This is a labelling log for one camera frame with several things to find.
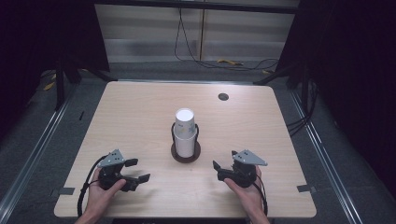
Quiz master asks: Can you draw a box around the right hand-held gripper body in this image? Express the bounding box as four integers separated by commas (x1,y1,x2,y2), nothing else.
231,149,268,189

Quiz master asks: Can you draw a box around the black cup holder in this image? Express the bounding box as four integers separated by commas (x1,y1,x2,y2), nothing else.
170,121,202,164

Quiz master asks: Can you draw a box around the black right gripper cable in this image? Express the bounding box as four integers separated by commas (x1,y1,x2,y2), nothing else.
252,174,269,217

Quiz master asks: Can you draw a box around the black hanging wall cable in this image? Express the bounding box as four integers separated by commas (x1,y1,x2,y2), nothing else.
173,7,280,72

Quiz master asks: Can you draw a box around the black metal stand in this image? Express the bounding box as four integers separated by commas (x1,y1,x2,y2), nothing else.
36,60,119,112
252,60,312,113

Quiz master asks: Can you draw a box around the dark horizontal frame bar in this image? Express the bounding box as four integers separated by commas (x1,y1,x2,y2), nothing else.
92,0,301,15

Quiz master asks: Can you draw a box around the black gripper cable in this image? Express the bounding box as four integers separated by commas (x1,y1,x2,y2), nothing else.
77,154,108,217
252,174,269,217

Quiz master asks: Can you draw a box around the metal floor rail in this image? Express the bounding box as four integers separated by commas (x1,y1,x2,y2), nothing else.
288,90,365,224
0,83,78,216

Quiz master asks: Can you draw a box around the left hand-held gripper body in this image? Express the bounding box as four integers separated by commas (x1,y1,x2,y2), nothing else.
97,148,126,191

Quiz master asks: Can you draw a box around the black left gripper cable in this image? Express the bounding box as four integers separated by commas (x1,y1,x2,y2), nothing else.
77,154,108,217

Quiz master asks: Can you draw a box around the person's right hand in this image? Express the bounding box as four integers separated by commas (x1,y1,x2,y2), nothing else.
223,165,266,217

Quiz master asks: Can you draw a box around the person's left hand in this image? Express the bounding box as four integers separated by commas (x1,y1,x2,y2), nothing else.
87,175,127,217

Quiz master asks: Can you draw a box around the dark curtain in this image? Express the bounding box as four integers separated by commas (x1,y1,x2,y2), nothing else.
275,0,396,200
0,0,110,141

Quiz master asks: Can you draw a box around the black cable bundle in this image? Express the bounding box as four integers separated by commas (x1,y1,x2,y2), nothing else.
286,78,319,138

